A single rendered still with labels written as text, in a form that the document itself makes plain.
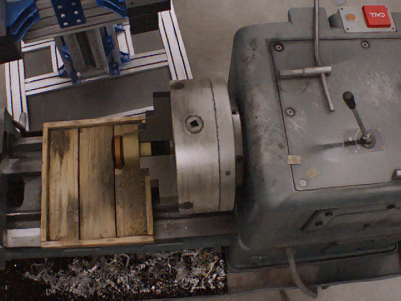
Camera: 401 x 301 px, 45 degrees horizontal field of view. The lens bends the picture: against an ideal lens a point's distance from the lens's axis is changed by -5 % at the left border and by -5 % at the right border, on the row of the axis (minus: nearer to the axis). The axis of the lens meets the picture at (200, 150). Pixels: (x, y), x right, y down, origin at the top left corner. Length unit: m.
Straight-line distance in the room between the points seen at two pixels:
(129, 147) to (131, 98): 1.11
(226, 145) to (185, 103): 0.12
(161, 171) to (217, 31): 1.64
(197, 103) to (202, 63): 1.52
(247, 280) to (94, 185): 0.60
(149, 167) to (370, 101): 0.51
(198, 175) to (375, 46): 0.50
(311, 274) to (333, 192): 0.73
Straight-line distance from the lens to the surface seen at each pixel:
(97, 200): 1.37
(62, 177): 1.41
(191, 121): 1.05
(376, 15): 1.24
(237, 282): 1.66
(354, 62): 1.16
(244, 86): 1.11
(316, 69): 1.09
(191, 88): 1.10
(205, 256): 1.64
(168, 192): 1.11
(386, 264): 1.79
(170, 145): 1.22
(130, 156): 1.16
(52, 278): 1.70
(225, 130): 1.04
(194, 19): 2.74
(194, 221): 1.36
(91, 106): 2.26
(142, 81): 2.29
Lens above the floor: 2.18
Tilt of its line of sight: 68 degrees down
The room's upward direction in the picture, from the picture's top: 3 degrees clockwise
